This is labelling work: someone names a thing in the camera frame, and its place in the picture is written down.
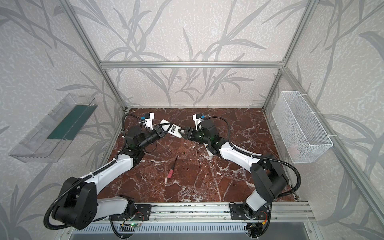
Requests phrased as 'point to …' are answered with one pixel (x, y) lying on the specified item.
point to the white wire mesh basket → (305, 137)
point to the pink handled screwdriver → (170, 173)
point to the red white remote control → (170, 128)
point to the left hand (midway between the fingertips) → (174, 121)
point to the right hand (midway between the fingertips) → (181, 127)
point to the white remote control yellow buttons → (210, 154)
